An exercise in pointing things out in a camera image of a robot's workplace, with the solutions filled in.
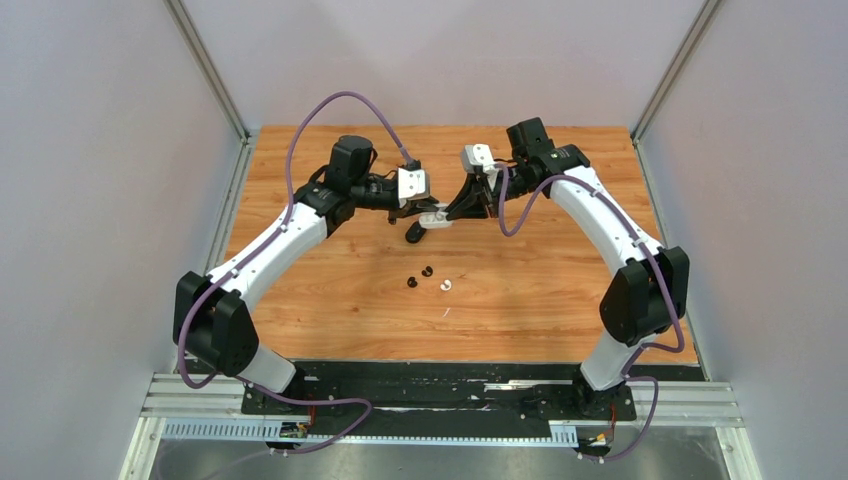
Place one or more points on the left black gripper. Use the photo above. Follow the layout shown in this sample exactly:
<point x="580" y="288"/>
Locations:
<point x="412" y="208"/>

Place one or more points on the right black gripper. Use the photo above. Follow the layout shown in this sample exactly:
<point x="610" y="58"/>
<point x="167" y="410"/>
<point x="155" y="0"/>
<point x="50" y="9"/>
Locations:
<point x="476" y="200"/>

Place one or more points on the white earbud charging case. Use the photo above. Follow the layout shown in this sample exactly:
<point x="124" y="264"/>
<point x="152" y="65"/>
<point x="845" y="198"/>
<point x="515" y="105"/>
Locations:
<point x="434" y="220"/>

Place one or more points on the black earbud charging case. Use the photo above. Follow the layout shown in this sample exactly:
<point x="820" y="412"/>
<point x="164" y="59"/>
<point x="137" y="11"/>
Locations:
<point x="415" y="233"/>

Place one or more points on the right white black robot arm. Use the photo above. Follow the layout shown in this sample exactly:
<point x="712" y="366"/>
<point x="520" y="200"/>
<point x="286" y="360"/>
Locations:
<point x="649" y="286"/>

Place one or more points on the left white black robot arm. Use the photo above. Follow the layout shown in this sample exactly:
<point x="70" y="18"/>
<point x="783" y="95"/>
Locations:
<point x="212" y="315"/>

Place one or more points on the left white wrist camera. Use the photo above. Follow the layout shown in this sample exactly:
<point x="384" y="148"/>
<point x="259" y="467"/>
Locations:
<point x="412" y="184"/>

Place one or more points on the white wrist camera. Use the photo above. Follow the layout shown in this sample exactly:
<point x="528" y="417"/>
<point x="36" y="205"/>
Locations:
<point x="412" y="184"/>
<point x="478" y="159"/>

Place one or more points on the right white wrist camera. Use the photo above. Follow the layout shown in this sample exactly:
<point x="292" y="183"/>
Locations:
<point x="478" y="159"/>

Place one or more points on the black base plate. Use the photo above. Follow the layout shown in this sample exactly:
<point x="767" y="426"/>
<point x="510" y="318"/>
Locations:
<point x="353" y="420"/>

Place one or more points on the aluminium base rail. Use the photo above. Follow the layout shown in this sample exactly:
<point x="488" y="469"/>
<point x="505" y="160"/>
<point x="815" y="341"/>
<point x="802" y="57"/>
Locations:
<point x="670" y="403"/>

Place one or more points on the left aluminium frame post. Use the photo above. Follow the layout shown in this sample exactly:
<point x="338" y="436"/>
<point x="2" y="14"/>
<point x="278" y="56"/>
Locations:
<point x="190" y="33"/>

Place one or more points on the aluminium frame post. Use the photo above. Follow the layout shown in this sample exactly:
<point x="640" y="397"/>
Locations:
<point x="190" y="33"/>
<point x="686" y="48"/>

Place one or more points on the right aluminium frame post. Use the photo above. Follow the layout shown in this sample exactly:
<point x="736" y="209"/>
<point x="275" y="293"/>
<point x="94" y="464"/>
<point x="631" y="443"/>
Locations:
<point x="686" y="48"/>

